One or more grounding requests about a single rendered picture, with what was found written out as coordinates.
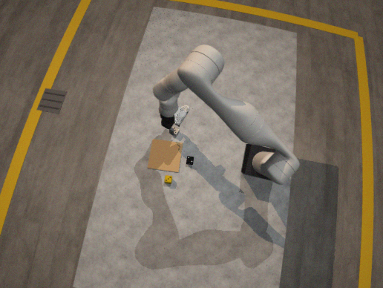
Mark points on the yellow die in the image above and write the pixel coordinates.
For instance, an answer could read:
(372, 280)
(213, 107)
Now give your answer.
(168, 179)

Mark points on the tan mat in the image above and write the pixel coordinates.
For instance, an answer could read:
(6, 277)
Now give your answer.
(165, 155)

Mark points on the white die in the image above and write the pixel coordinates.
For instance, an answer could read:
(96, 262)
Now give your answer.
(176, 131)

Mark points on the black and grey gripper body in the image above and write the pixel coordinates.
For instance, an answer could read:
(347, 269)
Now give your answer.
(175, 116)

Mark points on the black die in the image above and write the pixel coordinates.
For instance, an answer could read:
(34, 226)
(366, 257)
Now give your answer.
(190, 160)

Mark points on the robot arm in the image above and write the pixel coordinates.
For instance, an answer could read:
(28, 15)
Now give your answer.
(198, 71)

